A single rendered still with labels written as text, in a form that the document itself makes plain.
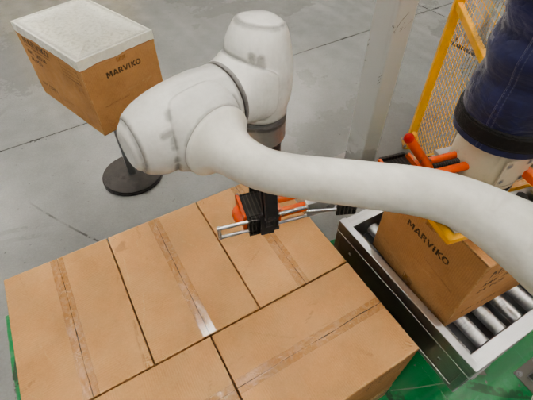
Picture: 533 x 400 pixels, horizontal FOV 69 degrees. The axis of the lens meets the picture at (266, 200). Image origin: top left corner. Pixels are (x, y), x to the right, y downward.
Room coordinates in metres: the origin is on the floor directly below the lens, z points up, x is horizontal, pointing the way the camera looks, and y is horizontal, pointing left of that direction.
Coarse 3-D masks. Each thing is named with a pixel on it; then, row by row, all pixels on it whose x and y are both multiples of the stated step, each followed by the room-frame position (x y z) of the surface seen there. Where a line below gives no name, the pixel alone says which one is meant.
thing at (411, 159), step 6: (384, 156) 0.69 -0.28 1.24; (390, 156) 0.69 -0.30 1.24; (396, 156) 0.70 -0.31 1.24; (402, 156) 0.70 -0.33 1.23; (408, 156) 0.69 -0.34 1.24; (384, 162) 0.68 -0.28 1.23; (390, 162) 0.68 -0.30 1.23; (396, 162) 0.68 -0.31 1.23; (402, 162) 0.68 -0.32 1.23; (408, 162) 0.68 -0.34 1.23; (414, 162) 0.67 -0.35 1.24
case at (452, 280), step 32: (384, 224) 0.90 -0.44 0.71; (416, 224) 0.79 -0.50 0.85; (384, 256) 0.85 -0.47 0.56; (416, 256) 0.75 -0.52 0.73; (448, 256) 0.66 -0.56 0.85; (480, 256) 0.60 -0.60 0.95; (416, 288) 0.70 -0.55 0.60; (448, 288) 0.62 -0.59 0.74; (480, 288) 0.59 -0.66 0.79; (448, 320) 0.57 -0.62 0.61
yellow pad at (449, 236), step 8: (528, 184) 0.73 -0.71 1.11; (512, 192) 0.70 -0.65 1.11; (520, 192) 0.67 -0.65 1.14; (528, 192) 0.70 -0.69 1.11; (432, 224) 0.60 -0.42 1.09; (440, 224) 0.59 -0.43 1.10; (440, 232) 0.57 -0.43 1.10; (448, 232) 0.57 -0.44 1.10; (456, 232) 0.57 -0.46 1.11; (448, 240) 0.55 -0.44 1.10; (456, 240) 0.55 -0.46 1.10
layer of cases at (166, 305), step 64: (64, 256) 0.87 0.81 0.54; (128, 256) 0.87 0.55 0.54; (192, 256) 0.87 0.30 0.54; (256, 256) 0.87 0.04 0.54; (320, 256) 0.87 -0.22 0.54; (64, 320) 0.60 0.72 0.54; (128, 320) 0.60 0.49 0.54; (192, 320) 0.60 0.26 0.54; (256, 320) 0.60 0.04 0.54; (320, 320) 0.60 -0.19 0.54; (384, 320) 0.60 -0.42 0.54; (64, 384) 0.38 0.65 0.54; (128, 384) 0.38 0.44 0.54; (192, 384) 0.38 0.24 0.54; (256, 384) 0.38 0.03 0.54; (320, 384) 0.38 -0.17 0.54; (384, 384) 0.46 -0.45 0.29
